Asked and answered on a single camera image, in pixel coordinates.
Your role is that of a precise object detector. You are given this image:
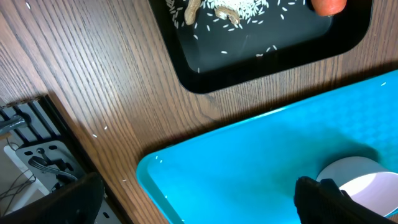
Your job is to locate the teal serving tray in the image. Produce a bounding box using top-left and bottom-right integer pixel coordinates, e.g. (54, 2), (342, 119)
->
(136, 72), (397, 223)

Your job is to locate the orange carrot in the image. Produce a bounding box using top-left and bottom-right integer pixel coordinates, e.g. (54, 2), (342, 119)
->
(311, 0), (347, 16)

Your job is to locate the pink bowl with food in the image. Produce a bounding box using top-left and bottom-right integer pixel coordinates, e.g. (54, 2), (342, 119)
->
(317, 156), (397, 217)

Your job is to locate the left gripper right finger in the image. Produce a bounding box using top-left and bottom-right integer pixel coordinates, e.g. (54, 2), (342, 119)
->
(294, 176), (394, 224)

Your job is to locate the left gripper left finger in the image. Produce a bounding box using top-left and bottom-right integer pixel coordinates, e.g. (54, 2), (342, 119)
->
(1, 172), (104, 224)

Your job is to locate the rice and nuts pile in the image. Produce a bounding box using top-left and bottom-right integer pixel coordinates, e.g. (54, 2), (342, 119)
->
(164, 0), (270, 29)

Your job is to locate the black waste tray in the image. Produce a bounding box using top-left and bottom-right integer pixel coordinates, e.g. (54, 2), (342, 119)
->
(150, 0), (373, 94)

